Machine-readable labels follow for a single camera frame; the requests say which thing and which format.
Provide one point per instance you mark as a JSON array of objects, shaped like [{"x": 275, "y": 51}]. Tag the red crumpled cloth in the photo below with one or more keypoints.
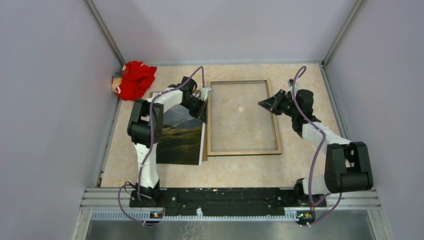
[{"x": 131, "y": 81}]

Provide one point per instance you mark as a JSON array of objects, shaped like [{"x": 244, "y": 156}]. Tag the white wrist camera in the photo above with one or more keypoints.
[
  {"x": 205, "y": 92},
  {"x": 293, "y": 86}
]

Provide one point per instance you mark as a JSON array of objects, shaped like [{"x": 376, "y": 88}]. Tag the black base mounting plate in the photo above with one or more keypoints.
[{"x": 171, "y": 197}]

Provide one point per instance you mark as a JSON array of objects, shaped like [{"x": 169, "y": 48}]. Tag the mountain landscape photo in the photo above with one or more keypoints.
[{"x": 182, "y": 142}]

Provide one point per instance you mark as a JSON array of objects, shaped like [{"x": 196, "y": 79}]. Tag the wooden picture frame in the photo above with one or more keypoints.
[{"x": 243, "y": 153}]

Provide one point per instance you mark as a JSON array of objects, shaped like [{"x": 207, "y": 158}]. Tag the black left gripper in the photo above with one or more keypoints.
[{"x": 201, "y": 113}]

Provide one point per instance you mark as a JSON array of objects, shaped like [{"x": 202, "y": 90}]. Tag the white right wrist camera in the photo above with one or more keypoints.
[{"x": 293, "y": 86}]

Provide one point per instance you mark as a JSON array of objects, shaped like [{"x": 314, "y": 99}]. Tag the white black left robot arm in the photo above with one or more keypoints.
[{"x": 145, "y": 128}]

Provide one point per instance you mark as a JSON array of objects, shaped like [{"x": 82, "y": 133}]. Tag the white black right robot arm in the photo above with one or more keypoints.
[{"x": 347, "y": 165}]

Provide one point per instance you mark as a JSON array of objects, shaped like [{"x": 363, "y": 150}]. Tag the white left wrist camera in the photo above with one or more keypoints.
[{"x": 205, "y": 92}]

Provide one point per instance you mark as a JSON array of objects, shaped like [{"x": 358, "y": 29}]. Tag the brown cardboard backing board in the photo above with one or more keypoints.
[{"x": 205, "y": 155}]

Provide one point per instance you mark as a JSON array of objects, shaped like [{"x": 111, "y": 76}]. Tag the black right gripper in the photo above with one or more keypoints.
[{"x": 272, "y": 103}]

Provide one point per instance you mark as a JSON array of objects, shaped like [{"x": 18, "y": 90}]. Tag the aluminium front rail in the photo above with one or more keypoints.
[{"x": 105, "y": 214}]

